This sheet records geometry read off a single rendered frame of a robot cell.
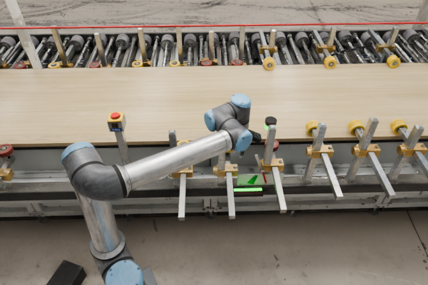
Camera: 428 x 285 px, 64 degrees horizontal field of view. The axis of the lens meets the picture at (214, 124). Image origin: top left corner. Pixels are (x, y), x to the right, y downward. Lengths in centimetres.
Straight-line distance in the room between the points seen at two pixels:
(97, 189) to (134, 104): 120
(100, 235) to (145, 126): 80
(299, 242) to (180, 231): 87
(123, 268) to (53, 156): 98
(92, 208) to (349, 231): 199
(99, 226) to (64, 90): 130
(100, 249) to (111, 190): 52
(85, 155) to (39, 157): 116
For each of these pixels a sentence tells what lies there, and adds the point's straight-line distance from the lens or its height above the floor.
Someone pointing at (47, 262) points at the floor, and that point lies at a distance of 278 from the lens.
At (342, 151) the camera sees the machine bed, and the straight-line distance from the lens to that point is 228.
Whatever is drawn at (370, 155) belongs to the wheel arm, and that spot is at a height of 96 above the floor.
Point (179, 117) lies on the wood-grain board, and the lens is 212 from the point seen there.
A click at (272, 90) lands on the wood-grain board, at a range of 236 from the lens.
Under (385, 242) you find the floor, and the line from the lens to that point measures 288.
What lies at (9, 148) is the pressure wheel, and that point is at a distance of 222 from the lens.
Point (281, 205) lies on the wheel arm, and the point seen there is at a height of 86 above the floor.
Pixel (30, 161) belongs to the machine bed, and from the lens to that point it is 240.
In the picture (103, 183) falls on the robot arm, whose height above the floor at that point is 143.
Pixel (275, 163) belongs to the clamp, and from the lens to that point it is 191.
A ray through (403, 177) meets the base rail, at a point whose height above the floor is 70.
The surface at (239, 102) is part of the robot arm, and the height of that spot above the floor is 138.
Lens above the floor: 227
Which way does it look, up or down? 42 degrees down
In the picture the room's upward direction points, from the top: straight up
